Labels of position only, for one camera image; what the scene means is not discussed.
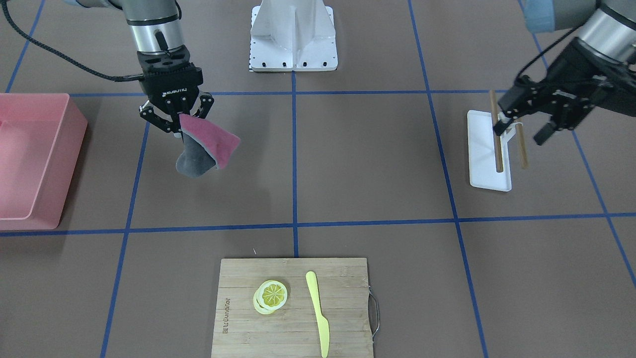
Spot yellow lemon slices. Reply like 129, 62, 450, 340
252, 279, 288, 315

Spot yellow plastic knife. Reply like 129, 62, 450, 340
305, 270, 331, 358

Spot wooden cutting board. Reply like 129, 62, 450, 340
211, 258, 374, 358

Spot pink plastic bin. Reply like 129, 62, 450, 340
0, 93, 88, 231

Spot wooden chopstick rail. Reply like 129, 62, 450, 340
515, 121, 529, 170
489, 89, 504, 173

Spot pink and grey cloth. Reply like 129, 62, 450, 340
175, 114, 241, 178

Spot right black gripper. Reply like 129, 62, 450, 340
137, 45, 215, 135

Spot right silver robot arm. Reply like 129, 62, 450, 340
71, 0, 214, 138

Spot white rectangular tray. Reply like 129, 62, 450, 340
467, 110, 516, 192

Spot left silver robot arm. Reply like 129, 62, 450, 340
493, 0, 636, 145

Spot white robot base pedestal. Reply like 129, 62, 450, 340
248, 0, 338, 73

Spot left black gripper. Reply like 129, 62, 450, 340
493, 38, 636, 146

